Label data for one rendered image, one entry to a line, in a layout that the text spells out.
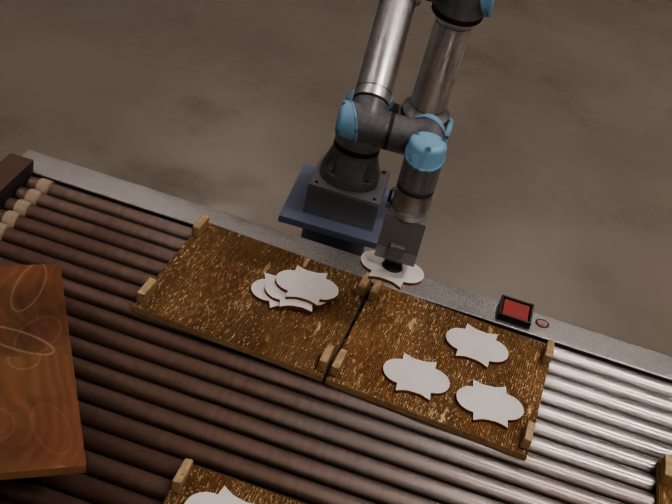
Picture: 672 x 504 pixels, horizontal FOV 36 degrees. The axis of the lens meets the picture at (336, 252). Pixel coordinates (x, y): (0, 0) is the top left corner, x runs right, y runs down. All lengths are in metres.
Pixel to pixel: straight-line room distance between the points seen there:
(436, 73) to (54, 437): 1.19
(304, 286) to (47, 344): 0.59
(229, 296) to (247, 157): 2.30
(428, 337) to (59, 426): 0.83
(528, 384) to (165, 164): 2.46
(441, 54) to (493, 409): 0.80
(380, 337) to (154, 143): 2.44
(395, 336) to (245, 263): 0.37
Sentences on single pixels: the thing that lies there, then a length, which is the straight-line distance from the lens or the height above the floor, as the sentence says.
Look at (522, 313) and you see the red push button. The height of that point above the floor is 0.93.
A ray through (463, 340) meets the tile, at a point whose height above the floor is 0.94.
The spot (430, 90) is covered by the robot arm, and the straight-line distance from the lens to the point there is 2.39.
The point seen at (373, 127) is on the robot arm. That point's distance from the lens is 2.03.
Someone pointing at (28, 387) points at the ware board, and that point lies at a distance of 1.77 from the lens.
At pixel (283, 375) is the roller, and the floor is 0.92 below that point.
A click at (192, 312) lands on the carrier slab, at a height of 0.94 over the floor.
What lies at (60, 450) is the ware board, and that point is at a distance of 1.67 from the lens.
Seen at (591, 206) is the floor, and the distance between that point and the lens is 4.77.
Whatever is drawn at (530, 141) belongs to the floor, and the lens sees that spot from 5.13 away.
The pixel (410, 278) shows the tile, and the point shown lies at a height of 1.06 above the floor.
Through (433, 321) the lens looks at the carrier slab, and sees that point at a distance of 2.21.
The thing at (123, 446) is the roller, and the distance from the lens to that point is 1.84.
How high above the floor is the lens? 2.29
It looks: 35 degrees down
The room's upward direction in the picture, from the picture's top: 14 degrees clockwise
